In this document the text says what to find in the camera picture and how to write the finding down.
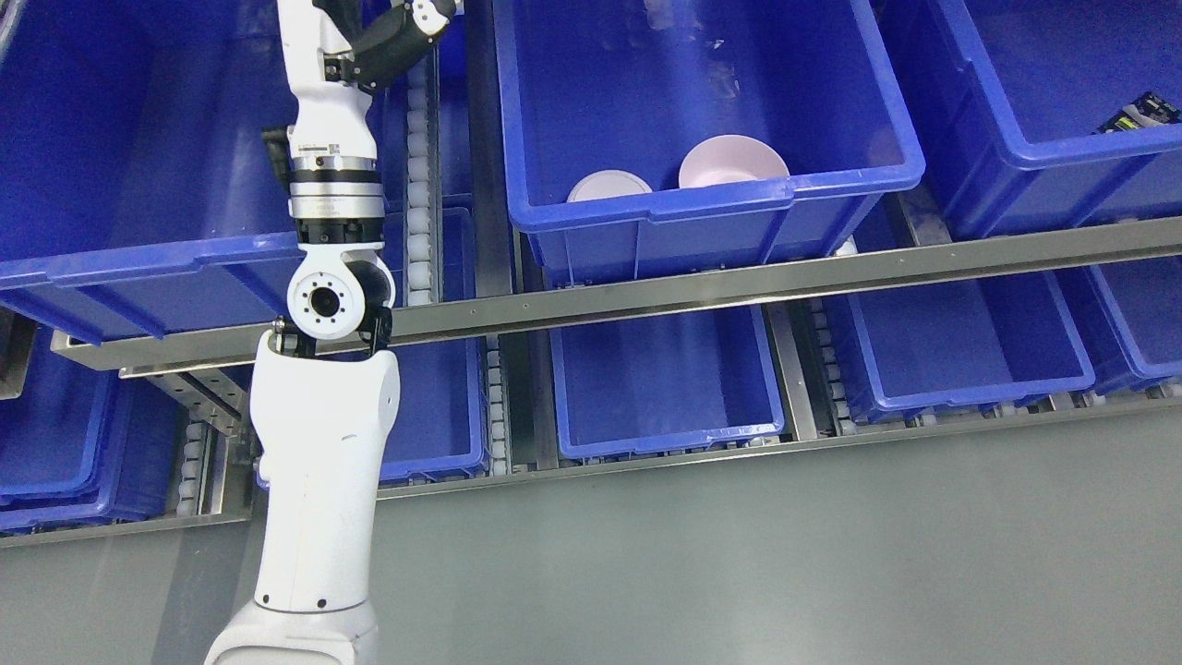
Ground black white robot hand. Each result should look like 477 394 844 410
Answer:
312 1 462 94

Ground blue bin lower middle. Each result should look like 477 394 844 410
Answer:
548 306 785 459

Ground blue bin lower left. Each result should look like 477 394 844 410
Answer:
1 327 181 537

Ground black yellow item in bin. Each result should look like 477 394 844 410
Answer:
1096 91 1181 133

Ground blue bin far right lower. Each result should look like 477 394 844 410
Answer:
1056 256 1181 395

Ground pink bowl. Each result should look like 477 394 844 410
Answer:
677 133 792 188
566 169 652 203

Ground blue bin top middle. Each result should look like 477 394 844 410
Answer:
491 1 926 287

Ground blue bin top right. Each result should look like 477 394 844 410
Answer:
871 1 1181 240

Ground metal shelf rack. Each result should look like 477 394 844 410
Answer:
0 0 1182 550

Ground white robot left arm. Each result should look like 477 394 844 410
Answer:
204 1 400 664

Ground blue bin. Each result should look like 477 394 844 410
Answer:
548 306 785 459
1 327 181 537
491 1 926 287
821 270 1096 424
1056 256 1181 395
1 1 305 344
871 1 1181 240

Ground blue bin top left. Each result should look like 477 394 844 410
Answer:
1 1 305 344

